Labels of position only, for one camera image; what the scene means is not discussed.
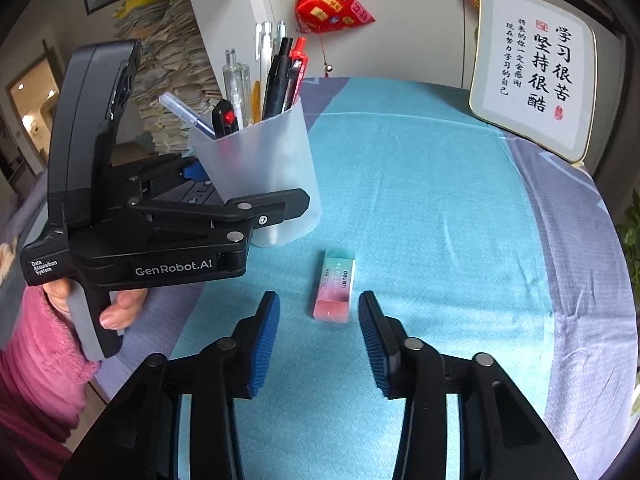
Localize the green potted plant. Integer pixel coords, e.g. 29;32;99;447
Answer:
616;207;640;306

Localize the clear pen red clip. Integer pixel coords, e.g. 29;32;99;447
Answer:
286;36;309;111

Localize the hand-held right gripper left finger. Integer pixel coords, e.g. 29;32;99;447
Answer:
59;291;281;480

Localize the white pen clear cap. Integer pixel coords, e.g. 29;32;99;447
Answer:
256;21;274;123

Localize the blue pen clear cap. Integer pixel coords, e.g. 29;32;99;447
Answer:
159;92;217;139

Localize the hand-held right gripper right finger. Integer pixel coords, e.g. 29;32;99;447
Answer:
357;291;581;480

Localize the pink green eraser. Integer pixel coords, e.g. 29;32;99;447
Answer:
312;248;357;323

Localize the yellow plush toy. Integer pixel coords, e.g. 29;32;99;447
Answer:
116;0;172;17

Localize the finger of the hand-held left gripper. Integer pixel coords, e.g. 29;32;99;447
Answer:
127;187;312;242
107;154;222;207

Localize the pile of assorted pens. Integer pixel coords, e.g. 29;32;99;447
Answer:
210;20;309;136

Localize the tall pile of papers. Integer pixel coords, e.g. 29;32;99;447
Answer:
111;0;227;157

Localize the person's left hand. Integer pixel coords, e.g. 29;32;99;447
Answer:
41;280;149;332

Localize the translucent plastic cup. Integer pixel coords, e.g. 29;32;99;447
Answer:
187;92;323;249

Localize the framed calligraphy sign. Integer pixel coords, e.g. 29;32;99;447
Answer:
468;0;599;164

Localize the red pyramid hanging ornament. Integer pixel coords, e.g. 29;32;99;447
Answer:
293;0;377;80

